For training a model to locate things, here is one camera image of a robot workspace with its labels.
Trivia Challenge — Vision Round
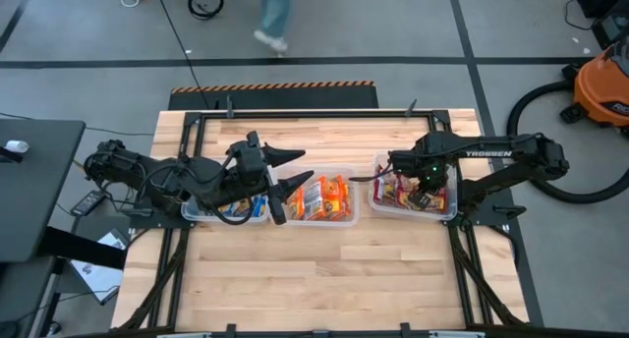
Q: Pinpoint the coiled black cable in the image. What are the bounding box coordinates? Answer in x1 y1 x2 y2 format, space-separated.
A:
187 0 226 21

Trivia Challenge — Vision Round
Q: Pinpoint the black metal table frame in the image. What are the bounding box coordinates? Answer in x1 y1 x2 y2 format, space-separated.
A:
117 108 530 338

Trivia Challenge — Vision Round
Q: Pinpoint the person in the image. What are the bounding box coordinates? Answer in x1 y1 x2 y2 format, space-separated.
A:
253 0 295 54

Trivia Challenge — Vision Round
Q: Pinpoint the long black floor cable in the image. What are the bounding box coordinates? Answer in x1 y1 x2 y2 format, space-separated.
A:
153 0 215 110

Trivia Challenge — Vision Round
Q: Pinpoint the orange shop vacuum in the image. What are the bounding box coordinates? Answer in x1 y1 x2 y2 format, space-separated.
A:
559 35 629 139

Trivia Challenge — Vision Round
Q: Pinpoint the black hazard-striped floor mat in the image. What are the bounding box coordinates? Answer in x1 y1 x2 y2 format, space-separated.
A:
167 80 380 111

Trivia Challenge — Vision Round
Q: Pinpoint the thin black floor cable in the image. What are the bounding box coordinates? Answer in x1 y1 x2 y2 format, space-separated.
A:
0 111 155 137

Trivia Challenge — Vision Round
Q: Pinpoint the black vacuum hose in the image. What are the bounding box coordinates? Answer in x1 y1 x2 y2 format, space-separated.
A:
505 80 629 205

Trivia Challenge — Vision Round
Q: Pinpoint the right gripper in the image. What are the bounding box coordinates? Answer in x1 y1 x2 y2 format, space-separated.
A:
349 131 456 210

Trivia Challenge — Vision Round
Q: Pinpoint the black desk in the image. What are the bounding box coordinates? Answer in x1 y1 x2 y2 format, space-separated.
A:
0 118 86 265

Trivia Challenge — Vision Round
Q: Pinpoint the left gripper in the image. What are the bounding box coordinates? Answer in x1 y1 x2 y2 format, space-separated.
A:
229 130 315 226

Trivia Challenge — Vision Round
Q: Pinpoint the grey flat device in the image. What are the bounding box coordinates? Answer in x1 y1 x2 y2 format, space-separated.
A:
68 256 123 306

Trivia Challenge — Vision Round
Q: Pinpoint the black floor beam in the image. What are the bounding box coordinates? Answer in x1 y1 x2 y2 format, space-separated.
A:
37 226 129 271

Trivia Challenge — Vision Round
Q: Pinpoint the black case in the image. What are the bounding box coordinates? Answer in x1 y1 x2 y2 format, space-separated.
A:
591 14 629 52

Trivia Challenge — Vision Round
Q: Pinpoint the black power adapter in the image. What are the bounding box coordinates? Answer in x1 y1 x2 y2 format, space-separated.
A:
70 190 105 218

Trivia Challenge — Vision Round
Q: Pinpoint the clear plastic bin with label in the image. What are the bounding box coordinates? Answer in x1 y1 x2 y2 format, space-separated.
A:
268 163 362 229

